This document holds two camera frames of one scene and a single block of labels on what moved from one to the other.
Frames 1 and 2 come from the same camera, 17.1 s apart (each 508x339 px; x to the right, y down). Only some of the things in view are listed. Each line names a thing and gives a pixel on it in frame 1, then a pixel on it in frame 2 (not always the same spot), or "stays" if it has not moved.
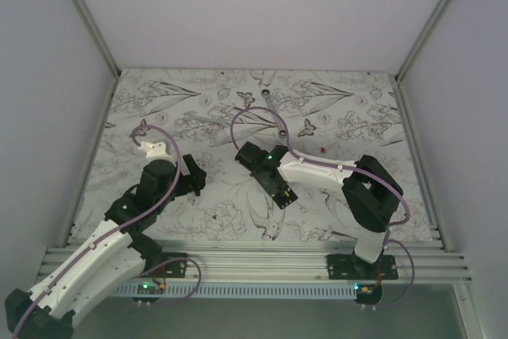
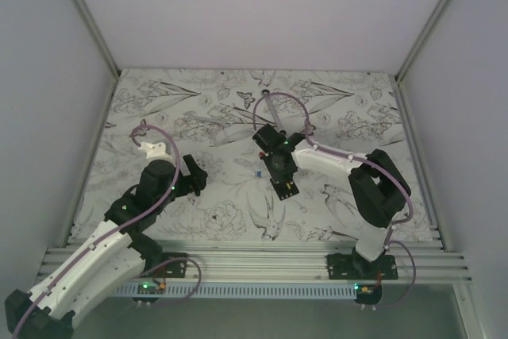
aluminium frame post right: (434, 18) stays
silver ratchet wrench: (282, 132) stays
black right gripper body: (272, 187) to (272, 165)
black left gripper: (192, 182) stays
